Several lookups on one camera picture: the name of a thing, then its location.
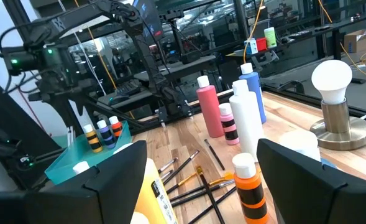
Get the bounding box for large white paint bottle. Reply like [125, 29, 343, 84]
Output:
[229, 79, 264, 163]

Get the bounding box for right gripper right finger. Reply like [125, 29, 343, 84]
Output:
[256, 138, 347, 224]

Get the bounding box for thin black silver-ferrule paintbrush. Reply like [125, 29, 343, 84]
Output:
[170, 179, 236, 208]
[162, 150, 200, 185]
[203, 139, 226, 171]

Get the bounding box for large blue-violet paint bottle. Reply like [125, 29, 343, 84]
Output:
[238, 62, 267, 124]

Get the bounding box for green canister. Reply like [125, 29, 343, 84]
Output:
[263, 26, 278, 49]

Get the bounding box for cardboard box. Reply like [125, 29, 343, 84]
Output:
[343, 27, 366, 54]

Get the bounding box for long black desk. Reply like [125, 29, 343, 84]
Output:
[226, 15, 366, 60]

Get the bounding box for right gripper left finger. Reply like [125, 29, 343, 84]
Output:
[83, 139, 149, 224]

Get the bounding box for blue and white box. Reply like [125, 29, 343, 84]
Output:
[245, 37, 259, 55]

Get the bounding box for black gold-ferrule flat paintbrush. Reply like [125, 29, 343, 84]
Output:
[195, 166, 226, 224]

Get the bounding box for brass table lamp with bulb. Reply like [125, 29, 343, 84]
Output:
[309, 58, 366, 152]

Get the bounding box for small yellow striped paint bottle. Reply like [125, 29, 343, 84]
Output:
[82, 123, 104, 154]

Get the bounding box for small pink striped paint bottle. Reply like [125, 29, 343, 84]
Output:
[218, 102, 240, 146]

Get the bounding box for grey side desk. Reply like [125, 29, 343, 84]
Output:
[132, 55, 217, 82]

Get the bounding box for small purple striped paint bottle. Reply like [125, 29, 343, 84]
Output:
[96, 119, 117, 150]

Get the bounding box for yellow cable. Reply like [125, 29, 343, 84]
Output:
[318, 0, 366, 81]
[73, 0, 119, 91]
[242, 0, 266, 65]

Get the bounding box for large yellow paint bottle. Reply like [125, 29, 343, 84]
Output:
[129, 211, 151, 224]
[112, 142, 179, 224]

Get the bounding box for teal plastic tray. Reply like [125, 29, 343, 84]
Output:
[44, 120, 133, 187]

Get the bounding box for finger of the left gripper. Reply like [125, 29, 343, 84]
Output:
[50, 98, 78, 137]

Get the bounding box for black long gold-ferrule paintbrush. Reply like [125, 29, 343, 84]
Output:
[165, 172, 199, 195]

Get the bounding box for large red paint bottle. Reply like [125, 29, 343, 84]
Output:
[196, 75, 225, 138]

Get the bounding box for dark blue screen monitor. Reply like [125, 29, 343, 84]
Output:
[132, 0, 165, 41]

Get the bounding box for small orange striped paint bottle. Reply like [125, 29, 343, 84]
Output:
[231, 152, 270, 224]

